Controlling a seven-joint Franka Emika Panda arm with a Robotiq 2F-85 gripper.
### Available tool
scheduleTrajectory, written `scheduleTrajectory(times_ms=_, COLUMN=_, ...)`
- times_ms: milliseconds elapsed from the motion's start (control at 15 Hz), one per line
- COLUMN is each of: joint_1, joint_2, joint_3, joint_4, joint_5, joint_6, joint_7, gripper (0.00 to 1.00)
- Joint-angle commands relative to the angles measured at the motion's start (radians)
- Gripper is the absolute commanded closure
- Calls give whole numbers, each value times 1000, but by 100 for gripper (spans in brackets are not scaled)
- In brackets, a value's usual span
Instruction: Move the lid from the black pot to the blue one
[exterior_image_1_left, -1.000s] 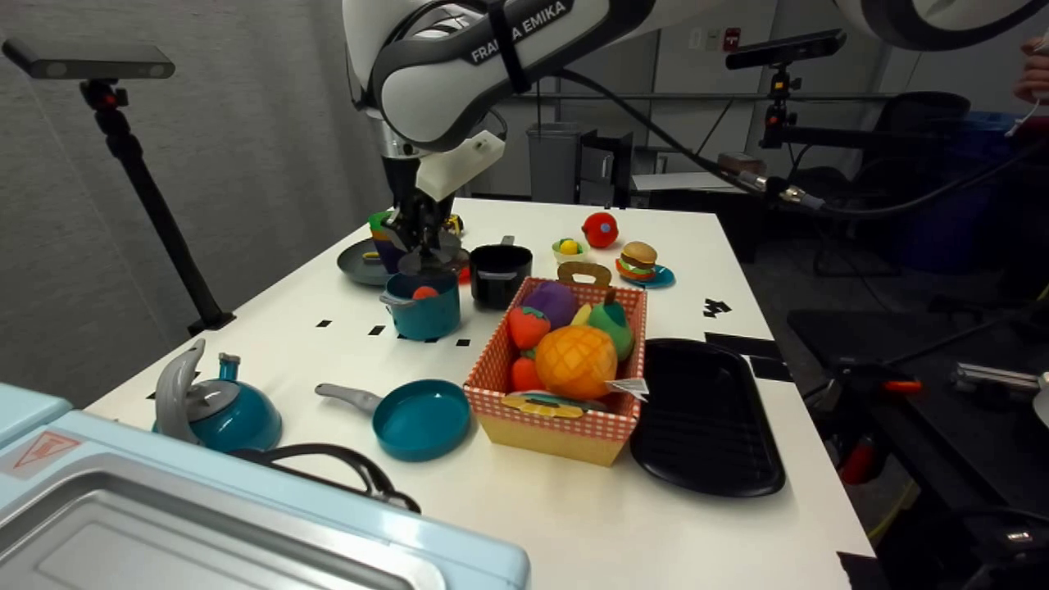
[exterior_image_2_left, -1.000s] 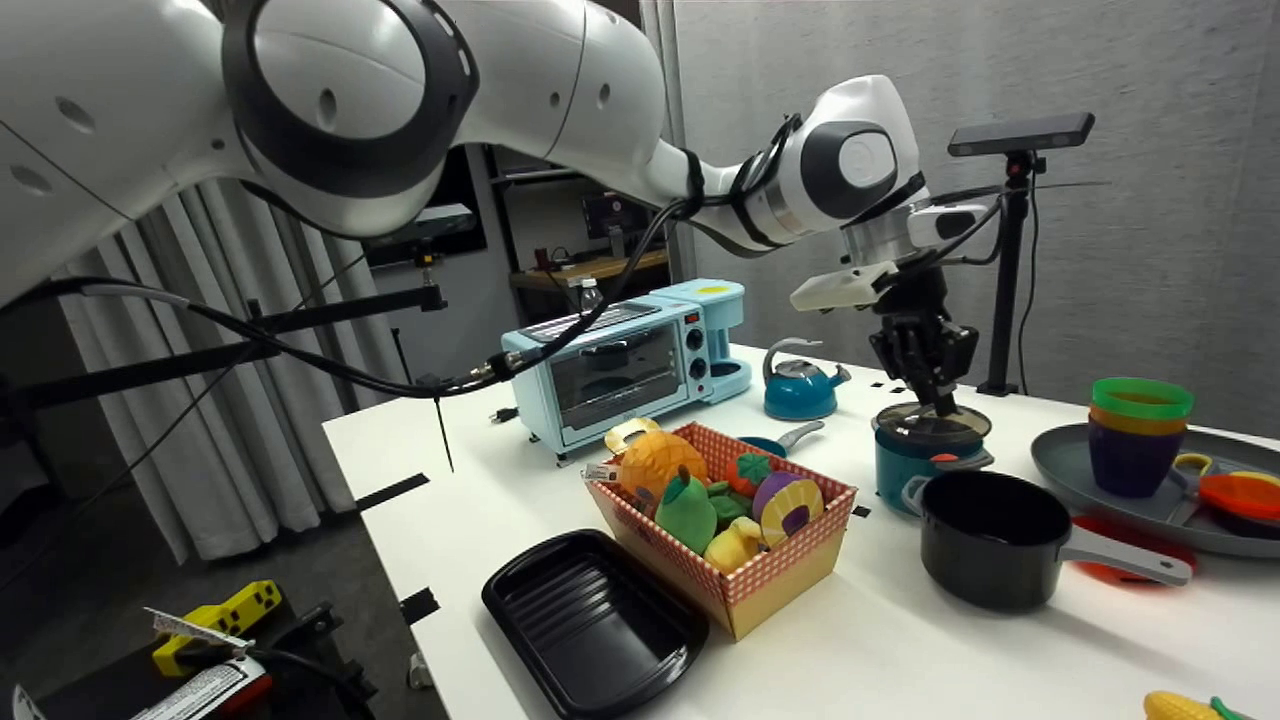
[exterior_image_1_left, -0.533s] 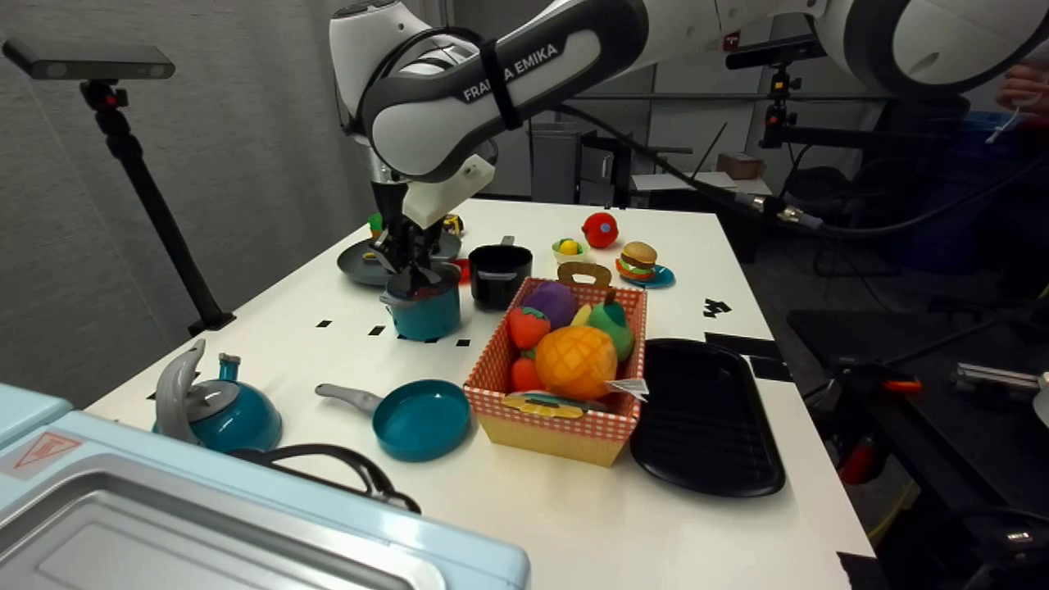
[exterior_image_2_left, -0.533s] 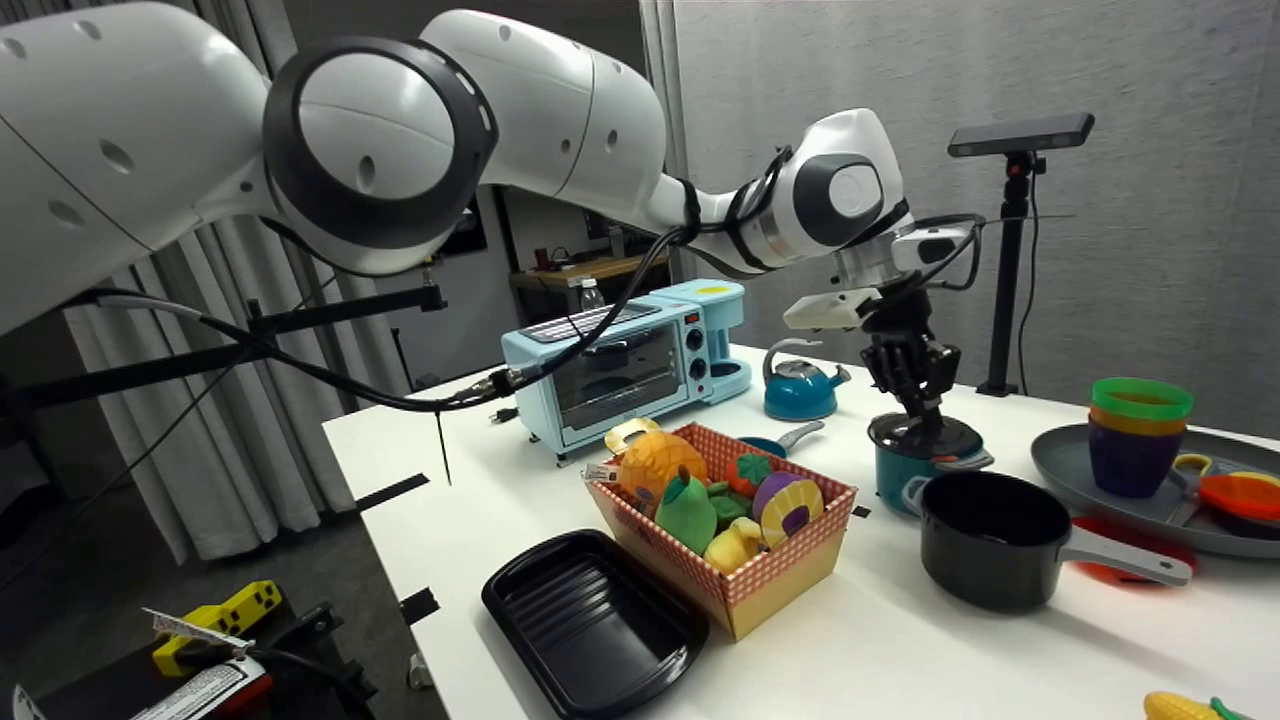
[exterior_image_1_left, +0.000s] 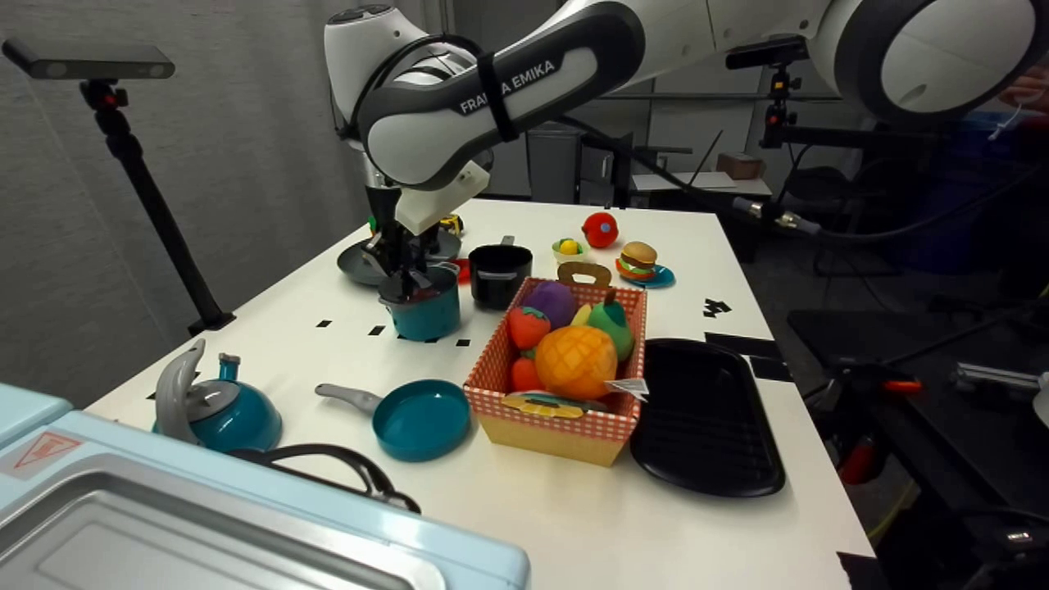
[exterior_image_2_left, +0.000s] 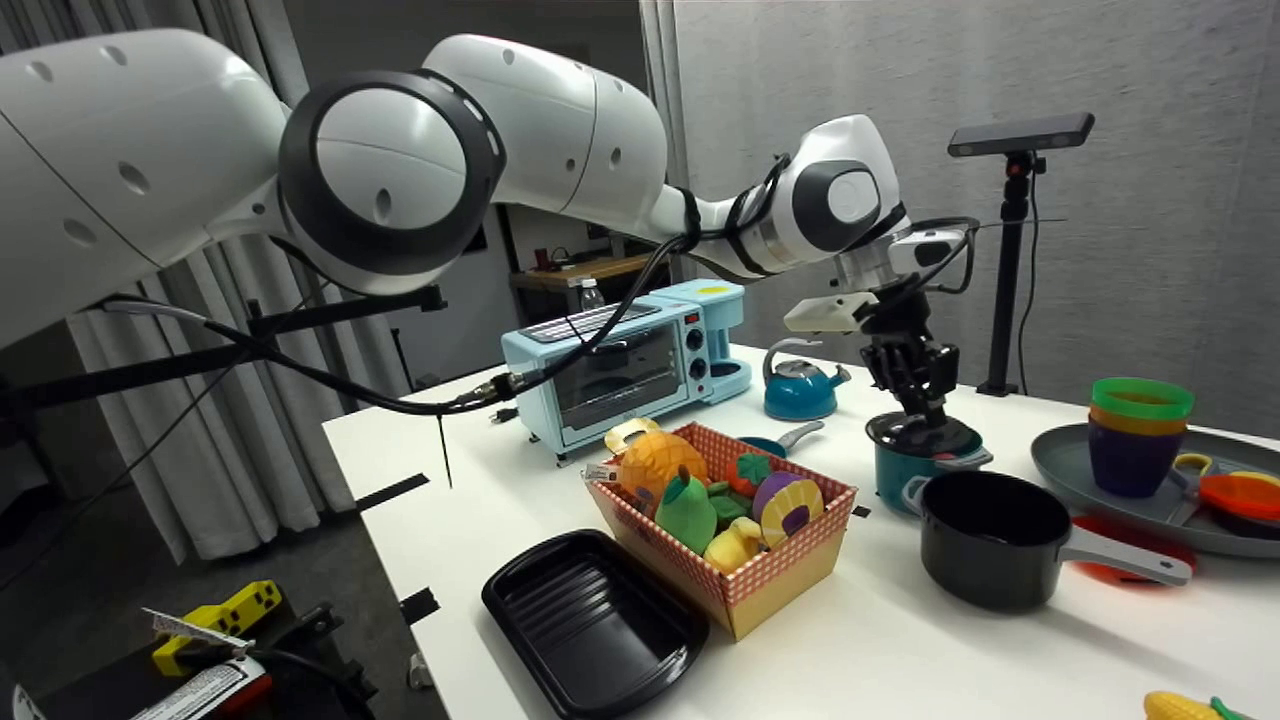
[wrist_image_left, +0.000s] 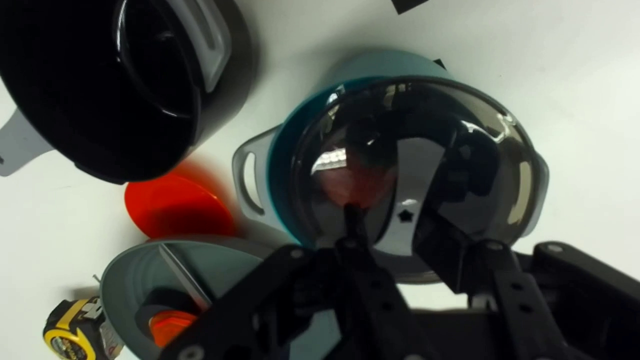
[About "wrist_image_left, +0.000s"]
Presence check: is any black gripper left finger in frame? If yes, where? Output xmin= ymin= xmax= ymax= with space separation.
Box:
xmin=159 ymin=202 xmax=419 ymax=360

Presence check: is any red toy plate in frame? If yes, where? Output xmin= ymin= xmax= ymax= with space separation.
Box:
xmin=125 ymin=168 xmax=238 ymax=242

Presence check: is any blue toy pot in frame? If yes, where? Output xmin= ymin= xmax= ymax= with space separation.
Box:
xmin=230 ymin=46 xmax=553 ymax=287

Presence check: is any dark transparent pot lid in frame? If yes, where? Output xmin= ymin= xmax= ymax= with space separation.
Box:
xmin=288 ymin=76 xmax=553 ymax=259

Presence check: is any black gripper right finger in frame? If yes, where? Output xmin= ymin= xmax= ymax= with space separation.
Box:
xmin=417 ymin=213 xmax=640 ymax=360

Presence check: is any yellow black tape measure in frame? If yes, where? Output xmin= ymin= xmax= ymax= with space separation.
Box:
xmin=40 ymin=296 xmax=127 ymax=360

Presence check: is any orange toy bowl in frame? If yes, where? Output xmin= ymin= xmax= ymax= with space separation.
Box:
xmin=146 ymin=309 xmax=199 ymax=352

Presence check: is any black toy saucepan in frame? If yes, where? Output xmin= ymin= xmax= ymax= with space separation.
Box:
xmin=0 ymin=0 xmax=258 ymax=187

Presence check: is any grey oval tray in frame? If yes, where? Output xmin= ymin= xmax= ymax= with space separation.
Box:
xmin=99 ymin=236 xmax=343 ymax=360

